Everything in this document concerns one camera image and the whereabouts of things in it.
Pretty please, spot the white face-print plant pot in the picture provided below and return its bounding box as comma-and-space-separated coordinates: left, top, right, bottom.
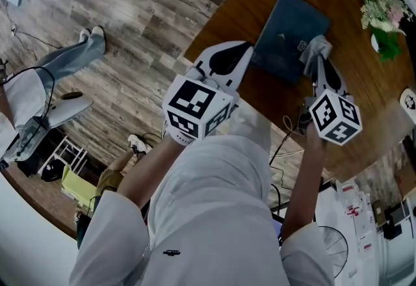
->
398, 87, 416, 117

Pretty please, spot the dark blue book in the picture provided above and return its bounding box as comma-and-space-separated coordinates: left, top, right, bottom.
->
250, 0, 332, 85

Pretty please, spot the black standing fan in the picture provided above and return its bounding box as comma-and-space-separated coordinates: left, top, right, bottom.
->
317, 225, 351, 278

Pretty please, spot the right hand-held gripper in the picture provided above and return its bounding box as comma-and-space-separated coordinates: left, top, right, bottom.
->
297, 53, 363, 148

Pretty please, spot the grey cleaning cloth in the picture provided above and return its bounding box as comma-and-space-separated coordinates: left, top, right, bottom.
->
298, 34, 333, 77

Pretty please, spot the white metal rack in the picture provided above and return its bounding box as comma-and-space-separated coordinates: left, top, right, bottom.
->
37, 134, 89, 179

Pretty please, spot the person's white shirt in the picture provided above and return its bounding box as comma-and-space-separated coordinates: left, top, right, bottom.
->
68, 96, 336, 286

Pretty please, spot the yellow-green bag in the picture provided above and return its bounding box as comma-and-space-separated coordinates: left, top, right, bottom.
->
60, 164, 99, 208

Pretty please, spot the white red-label package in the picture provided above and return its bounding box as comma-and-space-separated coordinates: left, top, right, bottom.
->
334, 179, 376, 258

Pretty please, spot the left hand-held gripper camera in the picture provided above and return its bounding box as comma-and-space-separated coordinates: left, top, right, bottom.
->
187, 66, 211, 85

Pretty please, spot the white oval stool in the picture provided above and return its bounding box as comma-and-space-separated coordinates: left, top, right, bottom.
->
47, 96, 95, 131

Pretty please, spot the black bag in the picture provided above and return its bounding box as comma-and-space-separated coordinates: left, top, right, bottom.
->
18, 148, 65, 184

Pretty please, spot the black cable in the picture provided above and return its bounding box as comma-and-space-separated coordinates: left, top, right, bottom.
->
268, 130, 306, 168

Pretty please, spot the person's right forearm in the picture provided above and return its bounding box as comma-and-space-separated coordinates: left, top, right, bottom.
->
279, 122, 328, 242

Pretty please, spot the person's left forearm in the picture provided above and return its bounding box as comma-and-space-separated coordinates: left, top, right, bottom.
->
117, 136, 188, 211

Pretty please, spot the artificial flower bouquet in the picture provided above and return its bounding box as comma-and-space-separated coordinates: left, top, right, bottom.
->
353, 0, 415, 32

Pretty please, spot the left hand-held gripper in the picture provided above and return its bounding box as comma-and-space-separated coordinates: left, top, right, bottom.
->
161, 40, 255, 148

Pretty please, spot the green plant in white pot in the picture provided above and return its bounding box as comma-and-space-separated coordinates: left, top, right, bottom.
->
370, 29, 404, 64

